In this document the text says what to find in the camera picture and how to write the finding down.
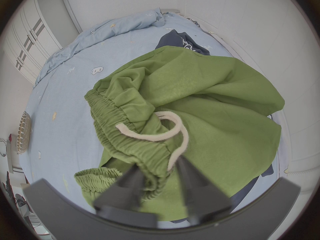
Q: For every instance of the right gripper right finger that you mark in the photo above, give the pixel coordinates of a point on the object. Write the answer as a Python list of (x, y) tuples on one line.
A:
[(200, 194)]

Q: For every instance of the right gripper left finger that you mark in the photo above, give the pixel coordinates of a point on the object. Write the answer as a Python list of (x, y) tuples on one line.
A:
[(122, 196)]

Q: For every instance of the green shorts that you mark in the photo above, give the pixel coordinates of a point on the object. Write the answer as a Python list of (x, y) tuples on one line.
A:
[(200, 96)]

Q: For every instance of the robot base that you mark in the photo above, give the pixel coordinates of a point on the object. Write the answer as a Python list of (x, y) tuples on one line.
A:
[(10, 156)]

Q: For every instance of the bed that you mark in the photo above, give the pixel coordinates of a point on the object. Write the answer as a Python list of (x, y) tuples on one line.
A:
[(70, 109)]

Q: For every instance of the round woven basket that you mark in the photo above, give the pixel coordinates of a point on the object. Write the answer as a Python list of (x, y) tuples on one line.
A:
[(24, 131)]

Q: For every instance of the dark blue T-shirt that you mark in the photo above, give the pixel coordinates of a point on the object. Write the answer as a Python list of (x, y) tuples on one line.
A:
[(175, 42)]

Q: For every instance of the pale blue quilt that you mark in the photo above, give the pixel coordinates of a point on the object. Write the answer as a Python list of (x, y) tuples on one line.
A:
[(112, 29)]

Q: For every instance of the white wardrobe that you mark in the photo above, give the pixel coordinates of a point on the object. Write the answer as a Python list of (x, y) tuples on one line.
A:
[(30, 34)]

